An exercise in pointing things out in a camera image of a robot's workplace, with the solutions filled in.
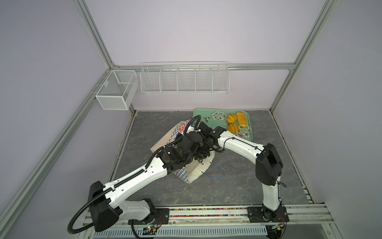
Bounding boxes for orange round fake bread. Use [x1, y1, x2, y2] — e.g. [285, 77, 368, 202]
[226, 114, 238, 123]

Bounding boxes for blue checkered paper bag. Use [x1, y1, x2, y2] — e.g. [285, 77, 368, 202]
[150, 119, 225, 184]

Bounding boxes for ridged yellow fake bread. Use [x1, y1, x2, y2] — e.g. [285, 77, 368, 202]
[236, 111, 248, 127]

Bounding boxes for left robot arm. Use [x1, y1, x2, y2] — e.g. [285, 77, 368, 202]
[67, 115, 216, 234]

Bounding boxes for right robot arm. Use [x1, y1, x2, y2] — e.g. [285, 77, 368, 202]
[200, 126, 289, 223]

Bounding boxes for small yellow fake bread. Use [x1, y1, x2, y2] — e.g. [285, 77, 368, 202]
[227, 123, 240, 133]

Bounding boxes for green floral tray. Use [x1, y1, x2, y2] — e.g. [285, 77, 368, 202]
[193, 108, 253, 141]

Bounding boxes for small white mesh basket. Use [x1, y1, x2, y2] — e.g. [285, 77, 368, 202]
[96, 70, 139, 111]

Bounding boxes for long white wire basket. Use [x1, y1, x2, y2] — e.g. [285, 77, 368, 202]
[140, 61, 230, 94]

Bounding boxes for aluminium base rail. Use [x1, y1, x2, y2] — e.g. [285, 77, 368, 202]
[79, 204, 342, 239]

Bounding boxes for aluminium frame posts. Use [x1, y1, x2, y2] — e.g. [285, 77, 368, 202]
[1, 1, 338, 238]

